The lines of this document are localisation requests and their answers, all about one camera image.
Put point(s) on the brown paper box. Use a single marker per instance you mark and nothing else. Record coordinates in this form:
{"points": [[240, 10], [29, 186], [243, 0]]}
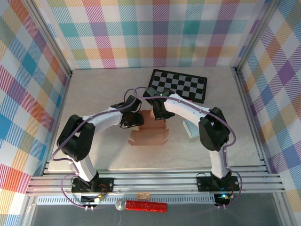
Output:
{"points": [[150, 136]]}

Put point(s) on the light blue paper box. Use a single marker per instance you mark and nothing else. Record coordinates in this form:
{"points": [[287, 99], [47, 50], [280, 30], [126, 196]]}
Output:
{"points": [[191, 130]]}

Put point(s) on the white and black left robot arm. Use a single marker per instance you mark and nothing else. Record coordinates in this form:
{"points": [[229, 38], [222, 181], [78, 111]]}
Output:
{"points": [[105, 117]]}

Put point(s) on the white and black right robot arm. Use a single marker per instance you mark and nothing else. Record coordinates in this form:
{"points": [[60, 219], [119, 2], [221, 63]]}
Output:
{"points": [[185, 110]]}

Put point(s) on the pink block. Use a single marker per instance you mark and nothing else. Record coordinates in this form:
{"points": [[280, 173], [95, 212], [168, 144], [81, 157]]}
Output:
{"points": [[188, 100]]}

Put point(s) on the black and grey checkerboard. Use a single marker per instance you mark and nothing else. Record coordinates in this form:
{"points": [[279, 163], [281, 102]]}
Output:
{"points": [[178, 84]]}

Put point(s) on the small wooden tag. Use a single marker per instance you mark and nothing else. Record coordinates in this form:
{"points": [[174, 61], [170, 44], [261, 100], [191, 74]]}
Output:
{"points": [[143, 196]]}

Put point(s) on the red glitter toy microphone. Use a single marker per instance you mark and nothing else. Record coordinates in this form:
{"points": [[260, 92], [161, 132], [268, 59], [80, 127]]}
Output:
{"points": [[145, 206]]}

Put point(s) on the aluminium front frame rail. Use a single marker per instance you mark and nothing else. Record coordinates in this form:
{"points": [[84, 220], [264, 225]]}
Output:
{"points": [[152, 182]]}

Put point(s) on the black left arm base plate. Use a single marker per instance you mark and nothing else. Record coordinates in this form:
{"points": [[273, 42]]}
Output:
{"points": [[105, 183]]}

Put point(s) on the aluminium side frame rail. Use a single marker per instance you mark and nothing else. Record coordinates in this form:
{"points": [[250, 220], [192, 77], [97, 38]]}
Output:
{"points": [[64, 100], [251, 117]]}

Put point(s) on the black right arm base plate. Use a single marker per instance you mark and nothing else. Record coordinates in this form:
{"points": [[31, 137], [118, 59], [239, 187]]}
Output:
{"points": [[204, 183]]}

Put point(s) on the aluminium frame post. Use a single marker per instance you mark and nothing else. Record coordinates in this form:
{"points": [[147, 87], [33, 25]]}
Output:
{"points": [[256, 35], [47, 35]]}

